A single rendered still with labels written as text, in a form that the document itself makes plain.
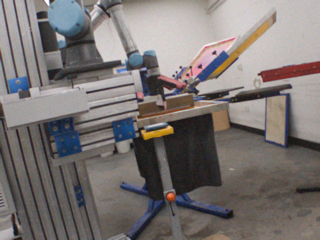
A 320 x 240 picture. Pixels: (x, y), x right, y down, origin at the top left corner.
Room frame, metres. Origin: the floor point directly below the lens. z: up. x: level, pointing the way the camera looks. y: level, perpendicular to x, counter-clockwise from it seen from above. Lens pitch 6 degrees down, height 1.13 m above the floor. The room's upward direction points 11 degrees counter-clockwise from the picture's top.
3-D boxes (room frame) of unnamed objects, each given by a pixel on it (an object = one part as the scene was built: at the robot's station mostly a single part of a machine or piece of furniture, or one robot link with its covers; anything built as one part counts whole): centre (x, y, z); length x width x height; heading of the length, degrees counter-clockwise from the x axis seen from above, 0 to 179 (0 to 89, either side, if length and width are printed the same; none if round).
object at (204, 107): (1.87, -0.01, 0.97); 0.79 x 0.58 x 0.04; 7
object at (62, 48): (1.62, 0.49, 1.42); 0.13 x 0.12 x 0.14; 7
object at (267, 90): (2.66, -0.50, 0.91); 1.34 x 0.40 x 0.08; 67
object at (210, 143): (1.58, -0.05, 0.74); 0.45 x 0.03 x 0.43; 97
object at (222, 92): (3.33, -0.41, 0.91); 1.34 x 0.40 x 0.08; 127
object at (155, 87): (1.81, 0.00, 1.14); 0.09 x 0.08 x 0.12; 98
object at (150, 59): (1.81, 0.00, 1.30); 0.09 x 0.08 x 0.11; 97
